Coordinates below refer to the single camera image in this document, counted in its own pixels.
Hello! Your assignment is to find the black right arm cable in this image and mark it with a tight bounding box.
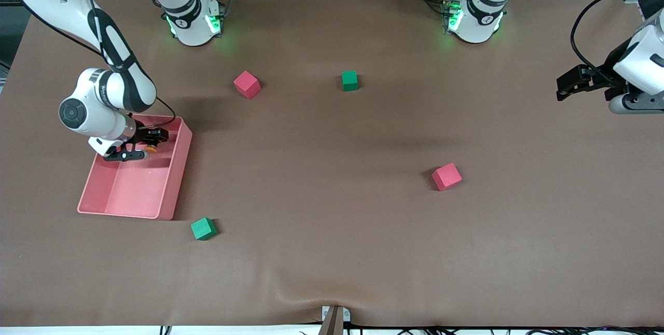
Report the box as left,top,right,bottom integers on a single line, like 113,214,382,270
0,0,177,129

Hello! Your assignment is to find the metal table edge bracket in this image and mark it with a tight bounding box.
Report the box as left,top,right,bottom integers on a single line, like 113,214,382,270
321,305,351,335

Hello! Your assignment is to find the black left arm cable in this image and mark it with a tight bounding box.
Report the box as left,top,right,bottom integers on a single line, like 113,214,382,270
570,0,664,89

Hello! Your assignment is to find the pink plastic tray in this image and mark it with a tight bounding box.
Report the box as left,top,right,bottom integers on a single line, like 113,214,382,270
77,114,193,220

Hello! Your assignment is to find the pink red foam cube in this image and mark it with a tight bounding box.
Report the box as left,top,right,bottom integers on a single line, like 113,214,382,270
432,163,463,191
233,71,261,100

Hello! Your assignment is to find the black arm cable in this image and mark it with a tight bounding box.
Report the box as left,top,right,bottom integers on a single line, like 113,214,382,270
0,0,177,129
570,0,664,89

